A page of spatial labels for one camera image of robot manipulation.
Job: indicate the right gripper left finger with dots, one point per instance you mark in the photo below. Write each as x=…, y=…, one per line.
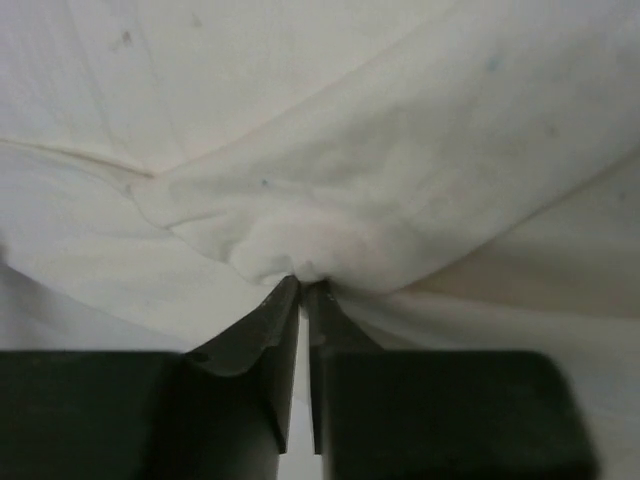
x=219, y=411

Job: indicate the white t shirt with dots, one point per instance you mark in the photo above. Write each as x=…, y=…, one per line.
x=467, y=172

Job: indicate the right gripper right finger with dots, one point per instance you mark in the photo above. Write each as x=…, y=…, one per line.
x=379, y=413

